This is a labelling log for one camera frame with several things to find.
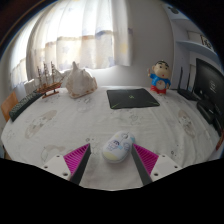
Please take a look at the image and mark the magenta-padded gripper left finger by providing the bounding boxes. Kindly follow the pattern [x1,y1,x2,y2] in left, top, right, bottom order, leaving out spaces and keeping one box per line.
[42,143,92,186]

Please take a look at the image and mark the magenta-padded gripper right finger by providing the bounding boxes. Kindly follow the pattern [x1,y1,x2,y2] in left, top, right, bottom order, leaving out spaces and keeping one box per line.
[130,143,183,186]

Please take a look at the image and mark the white cartoon-print computer mouse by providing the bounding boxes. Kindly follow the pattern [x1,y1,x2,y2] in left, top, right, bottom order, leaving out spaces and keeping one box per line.
[102,130,136,164]

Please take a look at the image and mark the black mouse pad green lines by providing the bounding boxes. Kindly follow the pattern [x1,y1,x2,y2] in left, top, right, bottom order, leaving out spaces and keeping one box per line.
[106,87,161,110]

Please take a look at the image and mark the white printed tablecloth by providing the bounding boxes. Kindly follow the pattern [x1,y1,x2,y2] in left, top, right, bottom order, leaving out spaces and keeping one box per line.
[0,85,223,191]

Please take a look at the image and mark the black box device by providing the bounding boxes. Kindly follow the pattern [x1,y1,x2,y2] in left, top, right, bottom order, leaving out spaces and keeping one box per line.
[196,99,216,125]

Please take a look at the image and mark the black keyboard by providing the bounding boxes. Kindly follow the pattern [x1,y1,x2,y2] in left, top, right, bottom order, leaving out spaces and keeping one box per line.
[8,91,44,123]

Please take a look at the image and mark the black router with antennas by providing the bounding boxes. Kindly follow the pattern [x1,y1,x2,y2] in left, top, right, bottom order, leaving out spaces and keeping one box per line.
[176,66,201,102]

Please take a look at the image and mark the orange wooden chair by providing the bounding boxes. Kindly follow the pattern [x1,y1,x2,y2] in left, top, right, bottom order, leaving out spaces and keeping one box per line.
[0,91,19,123]

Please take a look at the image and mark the wooden model sailing ship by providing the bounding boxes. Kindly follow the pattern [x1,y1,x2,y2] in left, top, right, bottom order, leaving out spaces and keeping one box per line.
[34,61,64,100]

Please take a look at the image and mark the large white conch shell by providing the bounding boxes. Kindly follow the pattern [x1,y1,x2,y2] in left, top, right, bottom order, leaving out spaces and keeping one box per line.
[64,61,99,100]

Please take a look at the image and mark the cartoon boy figurine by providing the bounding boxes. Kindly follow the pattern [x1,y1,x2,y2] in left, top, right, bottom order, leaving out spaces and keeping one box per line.
[147,60,173,95]

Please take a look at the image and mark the black monitor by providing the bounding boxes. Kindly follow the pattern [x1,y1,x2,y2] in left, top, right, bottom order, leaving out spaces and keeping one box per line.
[193,58,224,118]

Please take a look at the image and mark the white star-print curtain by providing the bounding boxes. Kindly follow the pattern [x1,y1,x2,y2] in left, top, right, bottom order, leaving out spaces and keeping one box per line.
[9,0,134,89]

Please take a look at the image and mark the white wall shelf unit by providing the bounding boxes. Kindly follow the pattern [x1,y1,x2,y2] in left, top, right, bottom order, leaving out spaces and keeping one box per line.
[166,3,221,91]

